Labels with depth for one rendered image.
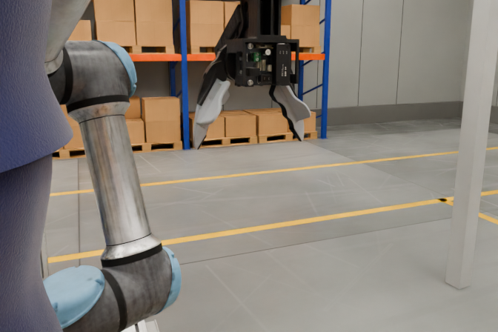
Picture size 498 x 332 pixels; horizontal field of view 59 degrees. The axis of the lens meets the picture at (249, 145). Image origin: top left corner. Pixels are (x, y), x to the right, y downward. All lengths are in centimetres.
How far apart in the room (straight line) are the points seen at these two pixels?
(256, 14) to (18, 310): 38
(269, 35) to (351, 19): 989
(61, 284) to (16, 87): 64
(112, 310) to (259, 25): 54
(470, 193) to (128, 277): 276
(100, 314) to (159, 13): 684
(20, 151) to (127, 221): 66
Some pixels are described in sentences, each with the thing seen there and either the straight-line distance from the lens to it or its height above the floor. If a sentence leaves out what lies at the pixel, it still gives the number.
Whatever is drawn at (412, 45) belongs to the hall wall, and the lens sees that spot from 1143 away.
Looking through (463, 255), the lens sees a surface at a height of 26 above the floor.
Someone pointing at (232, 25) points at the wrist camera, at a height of 168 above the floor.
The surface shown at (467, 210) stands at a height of 59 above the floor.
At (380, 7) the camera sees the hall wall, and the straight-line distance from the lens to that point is 1085.
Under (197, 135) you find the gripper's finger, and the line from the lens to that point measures 56.
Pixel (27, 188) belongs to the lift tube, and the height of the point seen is 158.
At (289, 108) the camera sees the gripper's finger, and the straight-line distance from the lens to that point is 59.
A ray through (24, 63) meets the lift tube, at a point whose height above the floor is 164.
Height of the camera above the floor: 164
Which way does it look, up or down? 12 degrees down
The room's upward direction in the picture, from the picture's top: straight up
